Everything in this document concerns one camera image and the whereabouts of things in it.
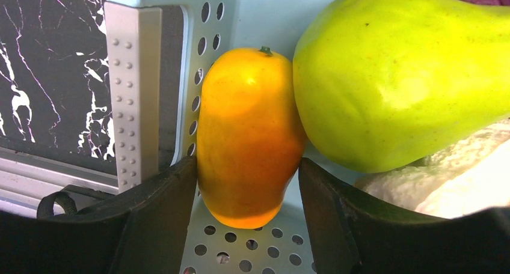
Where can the white cauliflower with leaves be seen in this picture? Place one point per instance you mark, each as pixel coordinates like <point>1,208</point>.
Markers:
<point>466,177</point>

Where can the orange carrot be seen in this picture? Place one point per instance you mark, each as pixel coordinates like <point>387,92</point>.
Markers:
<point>250,139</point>

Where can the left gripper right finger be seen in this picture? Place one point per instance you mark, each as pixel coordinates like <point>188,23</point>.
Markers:
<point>353,232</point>

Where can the light blue plastic basket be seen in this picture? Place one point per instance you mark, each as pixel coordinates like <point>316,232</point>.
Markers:
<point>210,28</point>

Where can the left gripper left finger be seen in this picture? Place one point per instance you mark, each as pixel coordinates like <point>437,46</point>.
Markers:
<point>142,230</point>

